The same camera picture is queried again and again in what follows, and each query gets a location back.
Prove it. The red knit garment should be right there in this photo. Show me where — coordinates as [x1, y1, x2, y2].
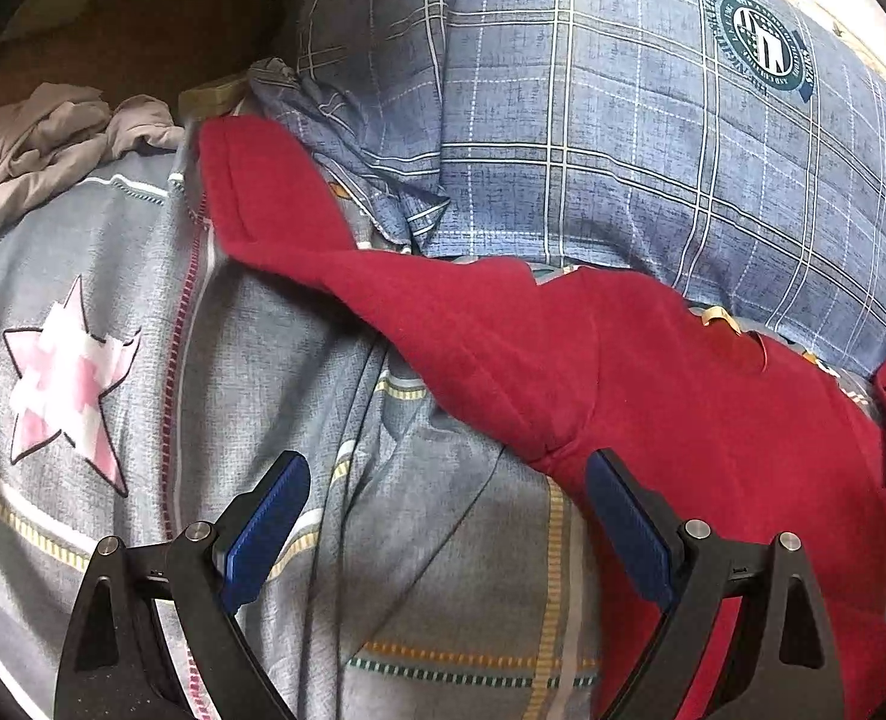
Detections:
[199, 117, 886, 718]

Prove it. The blue plaid pillow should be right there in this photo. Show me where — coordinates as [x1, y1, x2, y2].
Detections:
[249, 0, 886, 374]

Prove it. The grey crumpled cloth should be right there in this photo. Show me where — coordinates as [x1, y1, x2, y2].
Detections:
[0, 83, 184, 231]

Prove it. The grey patterned bed sheet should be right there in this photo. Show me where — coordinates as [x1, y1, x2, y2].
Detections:
[0, 128, 660, 718]

